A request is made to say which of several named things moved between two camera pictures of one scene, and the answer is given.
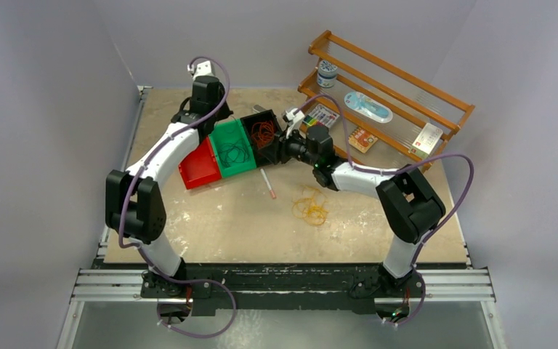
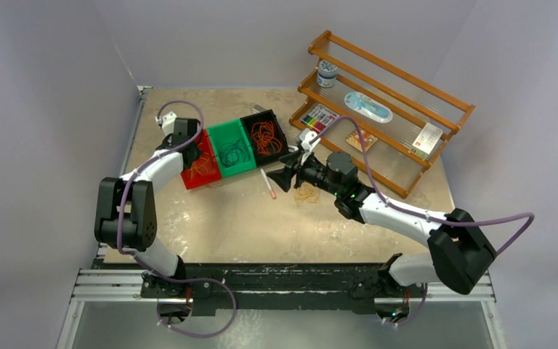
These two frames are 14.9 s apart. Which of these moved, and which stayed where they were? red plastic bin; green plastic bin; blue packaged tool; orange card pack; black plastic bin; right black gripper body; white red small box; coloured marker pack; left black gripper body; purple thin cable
Moved: left black gripper body; right black gripper body
Stayed: orange card pack; black plastic bin; blue packaged tool; white red small box; red plastic bin; purple thin cable; green plastic bin; coloured marker pack
